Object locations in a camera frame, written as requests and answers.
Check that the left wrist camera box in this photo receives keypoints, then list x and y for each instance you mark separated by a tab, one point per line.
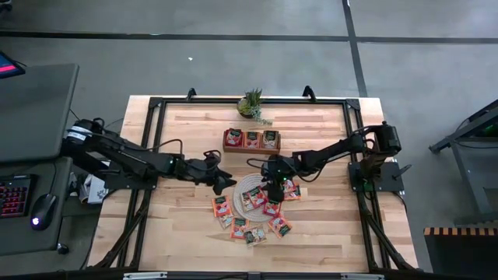
212	156

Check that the dark computer desk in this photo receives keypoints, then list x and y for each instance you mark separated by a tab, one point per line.
23	237

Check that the black round knob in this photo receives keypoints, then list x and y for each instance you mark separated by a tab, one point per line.
62	248

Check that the grey side desk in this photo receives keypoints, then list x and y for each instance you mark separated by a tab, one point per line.
35	113

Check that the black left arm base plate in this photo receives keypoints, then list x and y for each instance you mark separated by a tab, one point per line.
128	184

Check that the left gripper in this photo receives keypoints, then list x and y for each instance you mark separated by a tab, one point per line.
194	171

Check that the backlit black keyboard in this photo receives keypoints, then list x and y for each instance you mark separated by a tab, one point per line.
13	196

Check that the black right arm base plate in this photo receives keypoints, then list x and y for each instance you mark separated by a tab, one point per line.
389	180

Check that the white printed carton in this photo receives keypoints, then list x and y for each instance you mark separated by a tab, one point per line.
95	192

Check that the potted succulent plant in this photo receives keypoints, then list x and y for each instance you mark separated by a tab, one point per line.
253	102

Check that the black frame bracket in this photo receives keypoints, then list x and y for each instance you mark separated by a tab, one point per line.
309	93
191	94

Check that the black case with orange stripes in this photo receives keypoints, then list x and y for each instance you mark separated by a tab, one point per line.
459	256

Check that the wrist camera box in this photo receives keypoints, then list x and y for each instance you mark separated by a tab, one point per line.
268	170
212	156

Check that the dark metal stand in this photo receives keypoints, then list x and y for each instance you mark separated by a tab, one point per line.
472	183

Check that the black computer mouse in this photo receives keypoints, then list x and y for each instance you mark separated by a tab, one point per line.
43	212

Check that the screen with red stripe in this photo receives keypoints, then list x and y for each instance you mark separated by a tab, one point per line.
9	66

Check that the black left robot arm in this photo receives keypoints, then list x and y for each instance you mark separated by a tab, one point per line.
128	155

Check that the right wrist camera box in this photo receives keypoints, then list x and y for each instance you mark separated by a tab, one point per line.
268	170

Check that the red tea packet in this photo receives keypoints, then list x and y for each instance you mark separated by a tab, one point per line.
272	209
289	186
257	196
233	137

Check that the wooden three-compartment box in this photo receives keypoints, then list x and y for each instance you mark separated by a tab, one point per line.
253	151

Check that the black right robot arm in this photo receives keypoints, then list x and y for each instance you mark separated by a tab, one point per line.
330	149

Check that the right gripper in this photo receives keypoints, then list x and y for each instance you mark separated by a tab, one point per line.
288	169

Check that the silver metal bracket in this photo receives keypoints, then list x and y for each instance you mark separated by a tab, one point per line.
362	277
144	276

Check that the orange tea packet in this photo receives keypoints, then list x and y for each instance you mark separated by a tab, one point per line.
252	139
239	228
280	226
295	193
222	206

